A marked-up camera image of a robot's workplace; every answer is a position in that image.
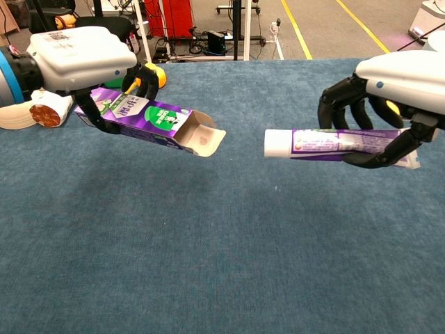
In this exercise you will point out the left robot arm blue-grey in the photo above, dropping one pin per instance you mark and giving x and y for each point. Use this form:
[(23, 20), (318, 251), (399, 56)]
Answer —
[(14, 76)]

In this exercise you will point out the white machine housing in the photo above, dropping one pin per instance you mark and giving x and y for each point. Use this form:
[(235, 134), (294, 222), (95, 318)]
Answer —
[(429, 17)]

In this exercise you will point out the blue felt table mat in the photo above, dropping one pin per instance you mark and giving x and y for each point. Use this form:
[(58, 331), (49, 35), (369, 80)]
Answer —
[(208, 243)]

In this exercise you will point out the red cabinet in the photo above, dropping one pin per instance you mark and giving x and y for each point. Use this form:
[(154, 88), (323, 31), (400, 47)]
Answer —
[(170, 17)]

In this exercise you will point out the white power strip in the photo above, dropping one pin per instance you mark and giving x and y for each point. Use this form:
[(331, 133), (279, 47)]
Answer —
[(277, 38)]

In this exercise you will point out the tea bottle white label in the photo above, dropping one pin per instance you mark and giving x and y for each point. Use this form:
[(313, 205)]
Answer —
[(45, 115)]

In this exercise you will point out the white frame leg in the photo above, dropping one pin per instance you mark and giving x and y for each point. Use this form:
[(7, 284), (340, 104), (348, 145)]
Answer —
[(142, 31)]

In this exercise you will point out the purple white toothpaste tube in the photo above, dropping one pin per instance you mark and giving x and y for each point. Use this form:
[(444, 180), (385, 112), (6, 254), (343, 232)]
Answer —
[(313, 144)]

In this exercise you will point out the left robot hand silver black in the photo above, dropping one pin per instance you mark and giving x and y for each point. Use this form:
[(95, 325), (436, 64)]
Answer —
[(80, 55)]

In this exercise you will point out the black office chair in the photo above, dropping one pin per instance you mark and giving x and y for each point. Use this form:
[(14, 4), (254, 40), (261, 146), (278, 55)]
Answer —
[(104, 22)]

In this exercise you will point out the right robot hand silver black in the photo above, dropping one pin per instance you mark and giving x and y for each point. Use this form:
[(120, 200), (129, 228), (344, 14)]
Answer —
[(410, 80)]

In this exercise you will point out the white upright post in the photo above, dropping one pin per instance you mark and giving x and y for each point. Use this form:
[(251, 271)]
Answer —
[(247, 31)]

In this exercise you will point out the black electronics box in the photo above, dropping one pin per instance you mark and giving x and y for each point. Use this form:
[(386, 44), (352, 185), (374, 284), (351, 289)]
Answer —
[(216, 41)]

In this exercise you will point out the yellow plush toy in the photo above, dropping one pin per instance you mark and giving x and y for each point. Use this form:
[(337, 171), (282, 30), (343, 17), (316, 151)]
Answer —
[(65, 21)]

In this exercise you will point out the purple milk carton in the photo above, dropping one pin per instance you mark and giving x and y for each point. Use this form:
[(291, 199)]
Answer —
[(139, 118)]

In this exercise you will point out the beige bowl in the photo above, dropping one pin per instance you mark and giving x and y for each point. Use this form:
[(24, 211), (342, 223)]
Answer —
[(14, 120)]

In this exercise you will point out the yellow tape measure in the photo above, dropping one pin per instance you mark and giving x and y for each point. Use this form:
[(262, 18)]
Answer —
[(160, 76)]

